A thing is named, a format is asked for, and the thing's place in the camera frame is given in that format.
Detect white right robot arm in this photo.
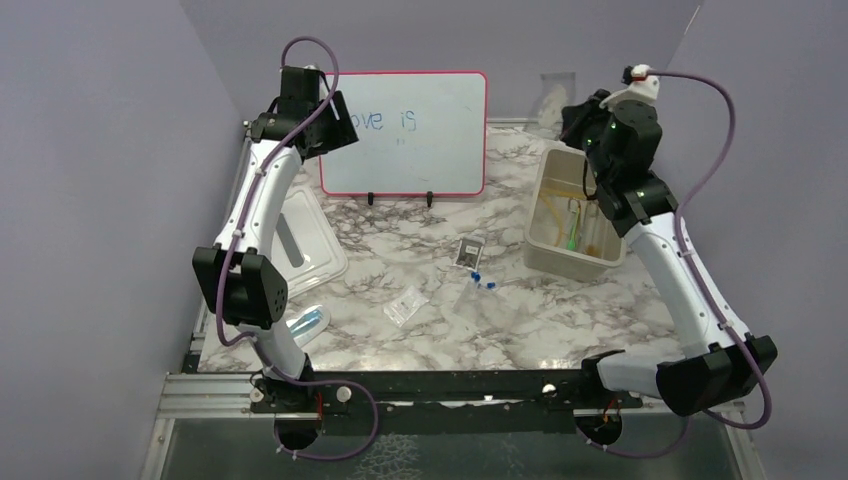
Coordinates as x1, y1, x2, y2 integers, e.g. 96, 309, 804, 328
562, 89, 777, 416

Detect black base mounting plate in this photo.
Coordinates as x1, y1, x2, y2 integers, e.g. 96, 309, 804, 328
249, 369, 642, 436

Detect small clear zip bag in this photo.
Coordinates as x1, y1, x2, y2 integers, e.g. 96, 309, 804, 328
383, 286, 429, 327

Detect yellow rubber tubing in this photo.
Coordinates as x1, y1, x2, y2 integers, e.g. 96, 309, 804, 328
539, 188, 595, 252

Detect beige plastic bin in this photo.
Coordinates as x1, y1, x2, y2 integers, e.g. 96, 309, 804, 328
523, 147, 627, 282

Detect white plastic container lid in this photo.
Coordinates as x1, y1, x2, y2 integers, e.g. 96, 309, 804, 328
270, 185, 348, 298

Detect small bag black granules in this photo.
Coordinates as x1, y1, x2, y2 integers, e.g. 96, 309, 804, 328
454, 237, 485, 271

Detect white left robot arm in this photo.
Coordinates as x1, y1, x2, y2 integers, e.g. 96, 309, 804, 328
192, 66, 358, 411

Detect bag of filter paper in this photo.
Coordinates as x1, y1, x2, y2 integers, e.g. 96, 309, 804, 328
536, 72, 576, 132

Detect pink framed whiteboard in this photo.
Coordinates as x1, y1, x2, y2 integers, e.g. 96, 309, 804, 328
319, 71, 488, 197

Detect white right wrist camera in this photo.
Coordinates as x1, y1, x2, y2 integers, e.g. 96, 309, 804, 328
600, 64, 660, 111

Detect blue item blister pack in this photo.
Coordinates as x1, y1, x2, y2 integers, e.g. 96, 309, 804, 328
286, 305, 331, 347

